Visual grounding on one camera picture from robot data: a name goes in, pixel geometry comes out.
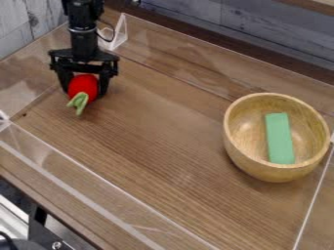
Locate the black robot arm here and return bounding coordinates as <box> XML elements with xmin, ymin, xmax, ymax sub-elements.
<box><xmin>48</xmin><ymin>0</ymin><xmax>120</xmax><ymax>97</ymax></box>

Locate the green rectangular block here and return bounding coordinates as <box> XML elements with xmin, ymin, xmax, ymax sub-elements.
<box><xmin>265</xmin><ymin>112</ymin><xmax>295</xmax><ymax>164</ymax></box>

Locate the red plush strawberry toy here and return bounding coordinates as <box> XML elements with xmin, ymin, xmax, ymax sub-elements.
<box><xmin>67</xmin><ymin>74</ymin><xmax>98</xmax><ymax>116</ymax></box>

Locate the wooden bowl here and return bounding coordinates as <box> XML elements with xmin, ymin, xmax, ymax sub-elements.
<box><xmin>222</xmin><ymin>93</ymin><xmax>330</xmax><ymax>183</ymax></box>

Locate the clear acrylic corner bracket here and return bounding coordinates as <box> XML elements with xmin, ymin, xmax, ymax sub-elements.
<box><xmin>98</xmin><ymin>14</ymin><xmax>128</xmax><ymax>51</ymax></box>

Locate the black metal table frame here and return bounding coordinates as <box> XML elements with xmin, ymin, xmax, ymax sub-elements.
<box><xmin>28</xmin><ymin>205</ymin><xmax>75</xmax><ymax>250</ymax></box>

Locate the clear acrylic tray wall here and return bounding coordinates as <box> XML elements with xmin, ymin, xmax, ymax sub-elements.
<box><xmin>0</xmin><ymin>11</ymin><xmax>334</xmax><ymax>250</ymax></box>

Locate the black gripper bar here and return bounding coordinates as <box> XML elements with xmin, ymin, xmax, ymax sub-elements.
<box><xmin>48</xmin><ymin>49</ymin><xmax>120</xmax><ymax>97</ymax></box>

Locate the black cable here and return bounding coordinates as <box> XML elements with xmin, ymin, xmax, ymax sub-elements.
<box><xmin>0</xmin><ymin>230</ymin><xmax>17</xmax><ymax>250</ymax></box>

